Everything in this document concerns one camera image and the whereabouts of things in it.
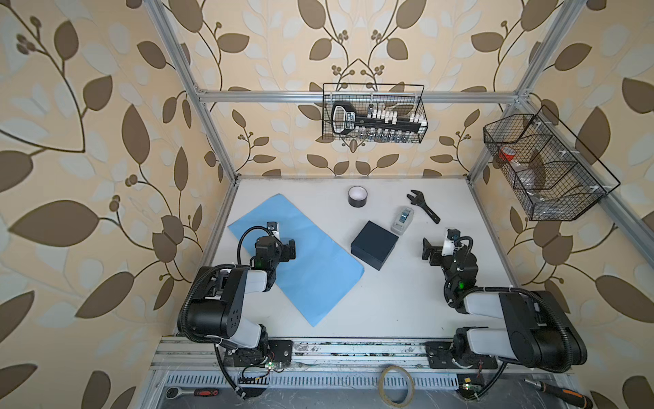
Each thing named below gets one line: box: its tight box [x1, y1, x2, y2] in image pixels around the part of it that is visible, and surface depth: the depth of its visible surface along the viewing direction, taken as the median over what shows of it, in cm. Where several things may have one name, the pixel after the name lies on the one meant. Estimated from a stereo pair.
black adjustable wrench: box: [406, 189, 442, 225], surface depth 113 cm
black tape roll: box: [347, 184, 369, 208], surface depth 114 cm
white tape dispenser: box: [390, 206, 414, 237], surface depth 104 cm
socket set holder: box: [331, 101, 429, 138], surface depth 86 cm
